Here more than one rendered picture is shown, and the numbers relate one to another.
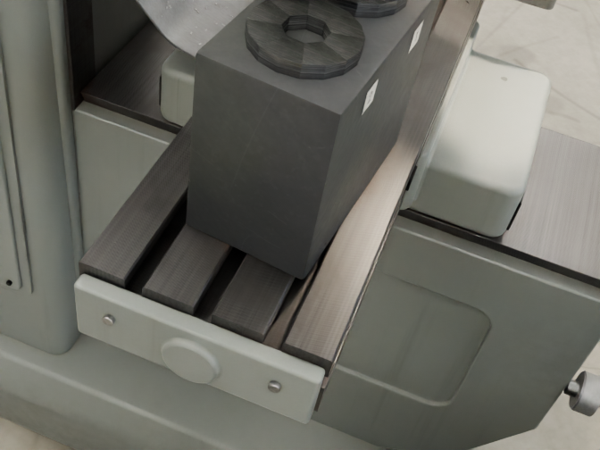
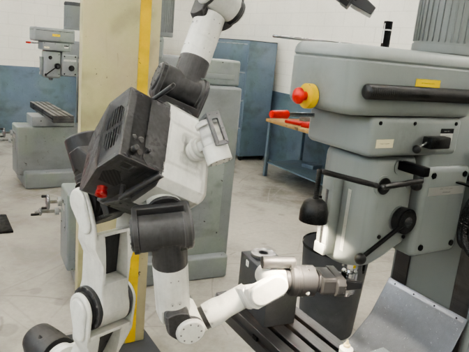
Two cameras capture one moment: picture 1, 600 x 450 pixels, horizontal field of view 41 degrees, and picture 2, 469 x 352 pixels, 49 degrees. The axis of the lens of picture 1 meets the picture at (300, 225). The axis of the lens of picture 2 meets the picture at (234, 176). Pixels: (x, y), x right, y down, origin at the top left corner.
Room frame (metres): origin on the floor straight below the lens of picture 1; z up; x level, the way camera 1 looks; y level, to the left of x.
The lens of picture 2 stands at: (1.68, -1.25, 1.86)
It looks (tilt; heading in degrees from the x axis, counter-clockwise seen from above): 14 degrees down; 137
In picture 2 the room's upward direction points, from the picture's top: 5 degrees clockwise
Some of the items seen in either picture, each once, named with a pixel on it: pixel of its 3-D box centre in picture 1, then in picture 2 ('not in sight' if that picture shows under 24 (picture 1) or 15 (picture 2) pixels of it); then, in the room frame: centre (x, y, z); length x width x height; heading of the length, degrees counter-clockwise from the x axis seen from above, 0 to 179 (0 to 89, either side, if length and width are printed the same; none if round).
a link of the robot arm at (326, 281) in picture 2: not in sight; (318, 281); (0.88, -0.12, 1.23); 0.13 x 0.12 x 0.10; 149
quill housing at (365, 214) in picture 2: not in sight; (361, 203); (0.93, -0.04, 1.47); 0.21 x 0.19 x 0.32; 168
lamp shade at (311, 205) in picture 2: not in sight; (314, 209); (0.92, -0.24, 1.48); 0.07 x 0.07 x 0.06
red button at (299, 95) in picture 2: not in sight; (300, 95); (0.87, -0.29, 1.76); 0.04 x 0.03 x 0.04; 168
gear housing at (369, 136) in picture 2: not in sight; (383, 128); (0.93, 0.00, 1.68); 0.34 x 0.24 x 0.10; 78
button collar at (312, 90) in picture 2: not in sight; (308, 96); (0.88, -0.27, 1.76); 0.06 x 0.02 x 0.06; 168
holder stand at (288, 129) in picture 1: (314, 99); (266, 284); (0.57, 0.01, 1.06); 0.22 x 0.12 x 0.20; 162
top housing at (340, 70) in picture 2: not in sight; (383, 79); (0.93, -0.03, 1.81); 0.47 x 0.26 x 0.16; 78
